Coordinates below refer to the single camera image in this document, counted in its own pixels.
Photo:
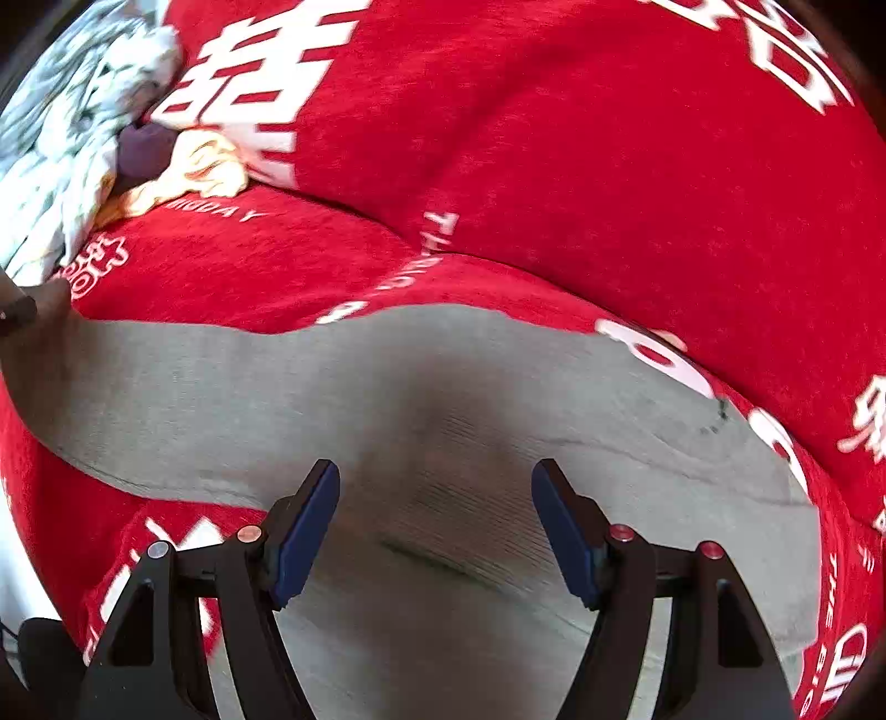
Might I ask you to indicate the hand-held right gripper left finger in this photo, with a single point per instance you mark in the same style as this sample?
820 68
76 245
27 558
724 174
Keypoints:
304 540

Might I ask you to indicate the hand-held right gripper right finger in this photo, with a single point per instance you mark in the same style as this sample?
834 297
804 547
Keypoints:
564 540

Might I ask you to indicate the yellow white cloth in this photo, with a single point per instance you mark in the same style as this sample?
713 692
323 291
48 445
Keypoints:
204 169

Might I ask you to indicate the dark purple cloth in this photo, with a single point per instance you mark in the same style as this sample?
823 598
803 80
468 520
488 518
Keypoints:
142 156

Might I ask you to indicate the grey small garment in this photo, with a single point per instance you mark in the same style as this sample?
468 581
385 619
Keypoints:
415 388

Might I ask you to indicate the white grey patterned cloth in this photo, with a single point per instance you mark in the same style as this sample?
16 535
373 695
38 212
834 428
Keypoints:
62 104

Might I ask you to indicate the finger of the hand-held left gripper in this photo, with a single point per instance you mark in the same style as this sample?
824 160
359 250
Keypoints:
15 304

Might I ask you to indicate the red printed sofa cover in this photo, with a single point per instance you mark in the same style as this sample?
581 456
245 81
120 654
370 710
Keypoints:
554 173

